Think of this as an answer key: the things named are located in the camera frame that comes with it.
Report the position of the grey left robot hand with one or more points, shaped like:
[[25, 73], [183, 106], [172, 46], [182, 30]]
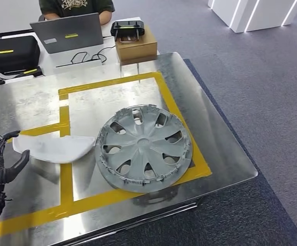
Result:
[[10, 173]]

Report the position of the white plastic car part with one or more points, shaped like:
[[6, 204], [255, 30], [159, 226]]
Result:
[[53, 149]]

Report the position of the yellow workbench tape outline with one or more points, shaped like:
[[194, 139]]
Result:
[[107, 85]]

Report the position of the stainless steel workbench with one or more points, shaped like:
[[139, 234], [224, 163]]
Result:
[[220, 142]]

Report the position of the black adapter with yellow sticker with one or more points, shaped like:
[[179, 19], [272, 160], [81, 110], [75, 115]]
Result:
[[32, 71]]

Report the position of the black carrying case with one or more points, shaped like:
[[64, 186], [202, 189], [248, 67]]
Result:
[[13, 54]]

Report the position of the grey laptop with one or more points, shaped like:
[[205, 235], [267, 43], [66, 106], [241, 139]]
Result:
[[66, 34]]

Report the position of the grey plastic wheel hubcap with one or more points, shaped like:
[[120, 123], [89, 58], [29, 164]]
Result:
[[140, 146]]

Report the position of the person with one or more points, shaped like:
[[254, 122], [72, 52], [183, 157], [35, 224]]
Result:
[[74, 6]]

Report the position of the brown cardboard box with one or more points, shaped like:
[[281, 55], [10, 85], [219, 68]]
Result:
[[138, 49]]

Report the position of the black handheld controller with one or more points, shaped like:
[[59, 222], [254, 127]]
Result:
[[127, 27]]

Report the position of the white lit display block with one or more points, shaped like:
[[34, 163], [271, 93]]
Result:
[[240, 17]]

